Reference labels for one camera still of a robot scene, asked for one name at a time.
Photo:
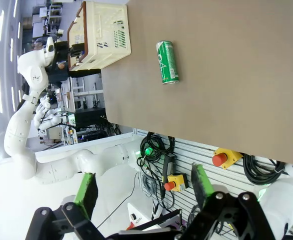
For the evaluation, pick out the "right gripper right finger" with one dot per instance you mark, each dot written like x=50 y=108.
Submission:
x=201 y=185

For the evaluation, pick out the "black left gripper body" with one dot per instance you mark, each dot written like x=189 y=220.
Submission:
x=76 y=53

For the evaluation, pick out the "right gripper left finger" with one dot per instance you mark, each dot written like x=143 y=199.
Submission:
x=86 y=195

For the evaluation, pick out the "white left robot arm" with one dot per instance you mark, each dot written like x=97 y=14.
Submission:
x=19 y=130

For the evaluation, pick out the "cream plastic shopping basket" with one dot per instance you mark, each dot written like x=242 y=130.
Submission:
x=106 y=30

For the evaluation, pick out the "yellow red emergency stop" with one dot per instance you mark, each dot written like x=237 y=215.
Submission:
x=177 y=181
x=227 y=156

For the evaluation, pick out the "background person dark jacket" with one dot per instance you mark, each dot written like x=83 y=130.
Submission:
x=59 y=72

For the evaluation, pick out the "white slatted mounting panel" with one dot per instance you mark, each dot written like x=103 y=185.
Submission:
x=201 y=152

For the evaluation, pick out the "black handheld enabling device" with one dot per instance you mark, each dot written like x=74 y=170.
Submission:
x=167 y=165

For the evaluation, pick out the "green lit button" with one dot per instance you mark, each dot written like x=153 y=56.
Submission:
x=149 y=151

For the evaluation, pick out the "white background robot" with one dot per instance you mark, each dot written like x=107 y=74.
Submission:
x=45 y=117

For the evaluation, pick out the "green drink can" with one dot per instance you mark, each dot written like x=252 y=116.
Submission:
x=167 y=62

